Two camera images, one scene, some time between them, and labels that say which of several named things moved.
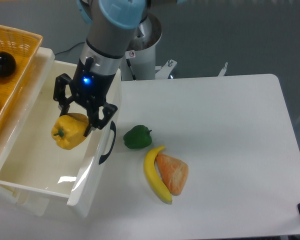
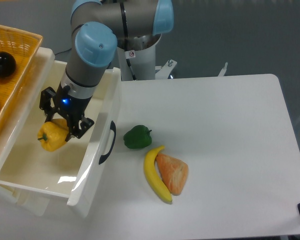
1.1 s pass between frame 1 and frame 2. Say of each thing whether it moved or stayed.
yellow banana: stayed
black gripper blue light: moved
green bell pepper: stayed
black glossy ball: stayed
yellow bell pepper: moved
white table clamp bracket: stayed
